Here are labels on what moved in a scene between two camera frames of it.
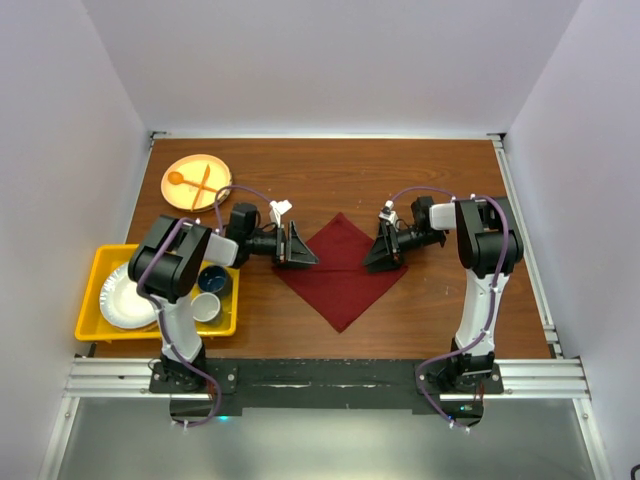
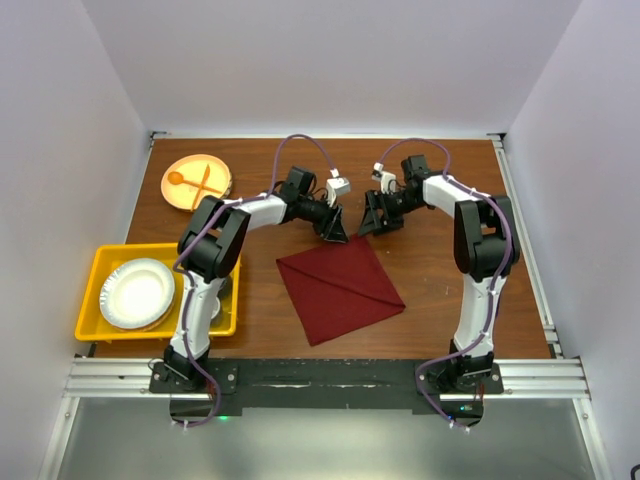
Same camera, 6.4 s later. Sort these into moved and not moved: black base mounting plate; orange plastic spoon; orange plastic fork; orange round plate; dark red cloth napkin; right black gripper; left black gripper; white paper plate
Moved: left black gripper; right black gripper; dark red cloth napkin
Not moved: white paper plate; black base mounting plate; orange round plate; orange plastic spoon; orange plastic fork
